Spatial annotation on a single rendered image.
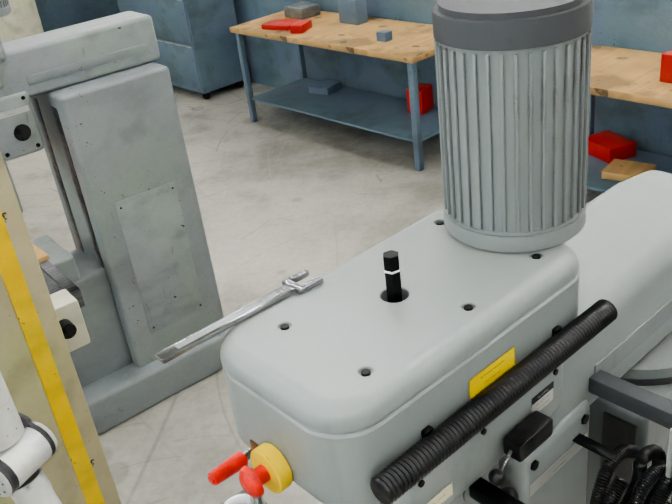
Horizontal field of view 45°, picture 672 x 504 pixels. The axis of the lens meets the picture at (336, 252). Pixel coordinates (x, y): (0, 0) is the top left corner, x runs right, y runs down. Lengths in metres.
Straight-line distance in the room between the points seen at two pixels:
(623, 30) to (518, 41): 4.71
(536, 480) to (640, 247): 0.42
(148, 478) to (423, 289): 2.80
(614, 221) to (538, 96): 0.50
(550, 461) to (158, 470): 2.66
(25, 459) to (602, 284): 1.06
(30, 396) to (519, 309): 2.11
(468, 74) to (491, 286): 0.27
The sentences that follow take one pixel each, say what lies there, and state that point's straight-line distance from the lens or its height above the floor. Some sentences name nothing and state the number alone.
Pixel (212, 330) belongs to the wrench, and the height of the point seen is 1.90.
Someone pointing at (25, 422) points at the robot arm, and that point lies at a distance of 1.65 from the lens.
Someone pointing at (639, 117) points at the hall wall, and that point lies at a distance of 5.80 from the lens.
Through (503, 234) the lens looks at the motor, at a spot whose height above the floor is 1.92.
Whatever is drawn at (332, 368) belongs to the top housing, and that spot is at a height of 1.89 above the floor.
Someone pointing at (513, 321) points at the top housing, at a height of 1.86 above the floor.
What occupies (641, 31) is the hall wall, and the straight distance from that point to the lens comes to 5.64.
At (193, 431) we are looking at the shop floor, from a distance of 3.88.
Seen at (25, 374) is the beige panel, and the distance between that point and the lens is 2.84.
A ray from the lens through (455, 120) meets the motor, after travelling 1.06.
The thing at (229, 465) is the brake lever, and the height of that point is 1.71.
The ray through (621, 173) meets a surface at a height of 0.28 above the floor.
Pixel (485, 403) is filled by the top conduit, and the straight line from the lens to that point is 0.99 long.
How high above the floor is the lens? 2.44
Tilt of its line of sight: 29 degrees down
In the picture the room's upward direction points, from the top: 8 degrees counter-clockwise
